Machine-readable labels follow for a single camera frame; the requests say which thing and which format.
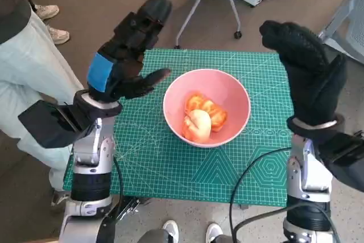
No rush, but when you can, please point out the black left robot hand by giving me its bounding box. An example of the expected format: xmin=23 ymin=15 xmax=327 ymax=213
xmin=86 ymin=0 xmax=173 ymax=103

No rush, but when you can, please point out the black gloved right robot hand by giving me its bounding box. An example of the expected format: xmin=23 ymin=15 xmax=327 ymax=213
xmin=259 ymin=20 xmax=348 ymax=126

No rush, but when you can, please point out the pink bowl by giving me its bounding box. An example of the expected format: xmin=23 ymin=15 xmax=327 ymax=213
xmin=162 ymin=68 xmax=251 ymax=149

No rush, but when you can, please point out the orange toy bread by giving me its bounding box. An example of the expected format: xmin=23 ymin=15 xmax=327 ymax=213
xmin=183 ymin=93 xmax=229 ymax=138

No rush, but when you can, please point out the round toy bread bun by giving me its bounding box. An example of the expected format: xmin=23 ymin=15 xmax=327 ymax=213
xmin=184 ymin=109 xmax=213 ymax=143

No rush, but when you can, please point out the white mesh chair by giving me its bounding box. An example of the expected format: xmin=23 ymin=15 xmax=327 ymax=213
xmin=318 ymin=0 xmax=364 ymax=64

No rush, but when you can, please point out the person in dark trousers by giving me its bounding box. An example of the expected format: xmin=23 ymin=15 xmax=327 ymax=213
xmin=28 ymin=0 xmax=71 ymax=45

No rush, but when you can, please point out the person in light trousers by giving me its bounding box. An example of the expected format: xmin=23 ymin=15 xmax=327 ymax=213
xmin=0 ymin=0 xmax=86 ymax=207

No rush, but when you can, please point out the green cutting mat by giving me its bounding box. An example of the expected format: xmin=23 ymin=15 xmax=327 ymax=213
xmin=62 ymin=48 xmax=293 ymax=207

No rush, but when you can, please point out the white shoe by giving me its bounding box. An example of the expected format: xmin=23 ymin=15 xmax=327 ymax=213
xmin=162 ymin=220 xmax=179 ymax=243
xmin=205 ymin=223 xmax=224 ymax=243

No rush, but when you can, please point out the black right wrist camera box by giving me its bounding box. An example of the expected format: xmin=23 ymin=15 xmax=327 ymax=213
xmin=317 ymin=131 xmax=364 ymax=192

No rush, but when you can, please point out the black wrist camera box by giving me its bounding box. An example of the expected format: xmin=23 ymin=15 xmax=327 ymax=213
xmin=317 ymin=131 xmax=364 ymax=192
xmin=17 ymin=100 xmax=86 ymax=149

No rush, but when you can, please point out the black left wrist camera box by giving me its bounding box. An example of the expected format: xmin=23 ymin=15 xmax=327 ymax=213
xmin=17 ymin=100 xmax=86 ymax=149

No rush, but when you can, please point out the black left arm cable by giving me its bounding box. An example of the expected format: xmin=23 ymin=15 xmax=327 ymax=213
xmin=109 ymin=156 xmax=125 ymax=226

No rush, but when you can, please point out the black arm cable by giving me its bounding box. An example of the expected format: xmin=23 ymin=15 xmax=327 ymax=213
xmin=228 ymin=147 xmax=292 ymax=243
xmin=109 ymin=156 xmax=125 ymax=226

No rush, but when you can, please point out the metal folding table bracket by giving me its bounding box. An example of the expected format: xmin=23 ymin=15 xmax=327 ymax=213
xmin=113 ymin=196 xmax=151 ymax=226

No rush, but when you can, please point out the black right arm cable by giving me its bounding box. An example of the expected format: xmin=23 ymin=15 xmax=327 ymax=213
xmin=228 ymin=147 xmax=292 ymax=243

